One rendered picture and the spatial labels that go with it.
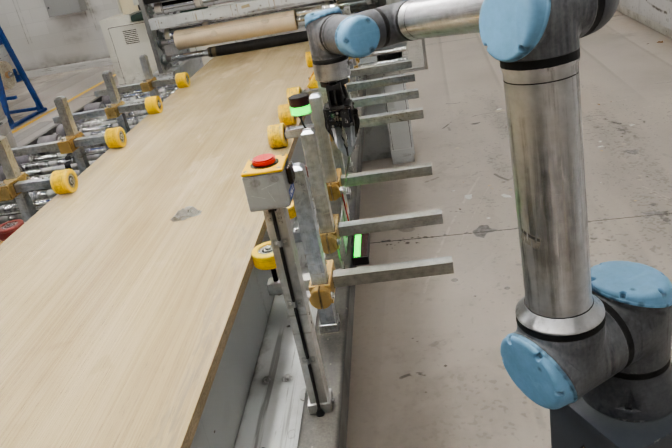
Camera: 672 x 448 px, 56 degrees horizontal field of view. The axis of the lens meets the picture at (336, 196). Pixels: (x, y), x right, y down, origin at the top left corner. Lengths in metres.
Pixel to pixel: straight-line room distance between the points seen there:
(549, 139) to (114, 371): 0.84
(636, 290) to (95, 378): 0.98
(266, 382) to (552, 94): 0.93
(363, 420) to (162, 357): 1.19
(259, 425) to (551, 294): 0.68
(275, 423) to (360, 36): 0.85
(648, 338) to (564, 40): 0.59
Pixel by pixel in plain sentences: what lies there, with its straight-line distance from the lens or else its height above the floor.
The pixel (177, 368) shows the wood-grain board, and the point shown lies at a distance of 1.18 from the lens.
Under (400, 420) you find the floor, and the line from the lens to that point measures 2.27.
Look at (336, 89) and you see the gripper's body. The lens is 1.55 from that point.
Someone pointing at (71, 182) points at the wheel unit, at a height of 0.94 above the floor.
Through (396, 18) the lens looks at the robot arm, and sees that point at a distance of 1.47.
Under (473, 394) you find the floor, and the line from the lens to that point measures 2.34.
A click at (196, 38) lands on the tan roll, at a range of 4.24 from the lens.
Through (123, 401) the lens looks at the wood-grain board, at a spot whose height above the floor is 0.90.
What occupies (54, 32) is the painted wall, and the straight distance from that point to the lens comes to 12.18.
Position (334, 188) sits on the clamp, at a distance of 1.83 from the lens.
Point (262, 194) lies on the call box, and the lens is 1.03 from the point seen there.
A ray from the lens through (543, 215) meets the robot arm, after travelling 1.04.
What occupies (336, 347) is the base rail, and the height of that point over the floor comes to 0.70.
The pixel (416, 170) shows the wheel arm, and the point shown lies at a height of 0.85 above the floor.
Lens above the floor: 1.56
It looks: 23 degrees down
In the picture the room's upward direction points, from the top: 11 degrees counter-clockwise
